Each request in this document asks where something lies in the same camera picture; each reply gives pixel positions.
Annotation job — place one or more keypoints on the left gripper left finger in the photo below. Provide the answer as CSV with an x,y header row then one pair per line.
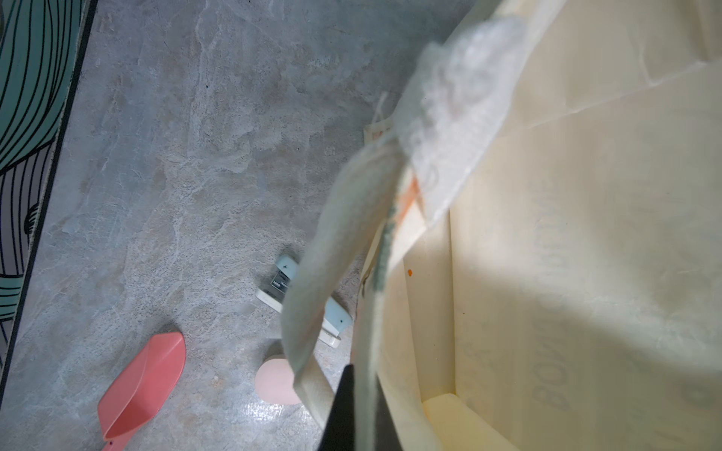
x,y
339,434

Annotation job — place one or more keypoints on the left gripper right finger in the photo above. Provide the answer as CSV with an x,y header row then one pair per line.
x,y
386,437

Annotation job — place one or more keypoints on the cream canvas grocery bag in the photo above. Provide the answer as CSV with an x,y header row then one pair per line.
x,y
530,245

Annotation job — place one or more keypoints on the pink round sponge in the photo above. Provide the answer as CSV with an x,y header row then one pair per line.
x,y
274,382

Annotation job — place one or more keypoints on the white grey stapler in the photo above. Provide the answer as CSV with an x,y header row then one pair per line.
x,y
337,318

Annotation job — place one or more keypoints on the pink plastic scoop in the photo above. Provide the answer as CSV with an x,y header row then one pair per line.
x,y
141,390

